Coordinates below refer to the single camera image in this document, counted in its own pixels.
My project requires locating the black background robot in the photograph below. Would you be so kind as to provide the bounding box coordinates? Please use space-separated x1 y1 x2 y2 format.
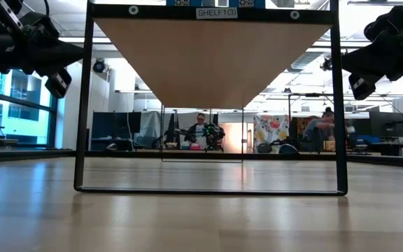
173 122 226 152

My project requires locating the person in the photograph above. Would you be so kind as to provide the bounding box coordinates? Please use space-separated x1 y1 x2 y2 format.
302 106 336 152
186 112 213 151

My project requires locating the floral patterned cloth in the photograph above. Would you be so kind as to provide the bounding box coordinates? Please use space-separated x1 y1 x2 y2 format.
253 114 290 153

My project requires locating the blue cereal box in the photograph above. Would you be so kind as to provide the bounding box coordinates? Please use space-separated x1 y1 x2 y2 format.
166 0 199 8
228 0 266 8

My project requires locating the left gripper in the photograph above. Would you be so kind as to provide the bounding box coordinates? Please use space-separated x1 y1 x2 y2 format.
0 0 84 99

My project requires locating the dark blue partition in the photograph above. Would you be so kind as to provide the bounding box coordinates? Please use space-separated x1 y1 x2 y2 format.
90 111 142 151

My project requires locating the black round lamp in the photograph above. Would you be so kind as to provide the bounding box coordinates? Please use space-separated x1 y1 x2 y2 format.
92 57 106 74
320 55 334 72

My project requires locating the large glass window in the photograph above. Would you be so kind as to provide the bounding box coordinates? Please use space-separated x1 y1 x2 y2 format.
0 68 59 148

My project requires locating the beige partition panel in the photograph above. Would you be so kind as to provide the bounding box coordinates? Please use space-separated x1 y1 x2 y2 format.
218 121 255 154

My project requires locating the black monitor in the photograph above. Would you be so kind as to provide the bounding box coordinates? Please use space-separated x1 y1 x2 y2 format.
368 111 403 138

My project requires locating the black aluminium table frame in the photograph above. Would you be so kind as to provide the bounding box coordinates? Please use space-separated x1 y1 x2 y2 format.
0 148 403 169

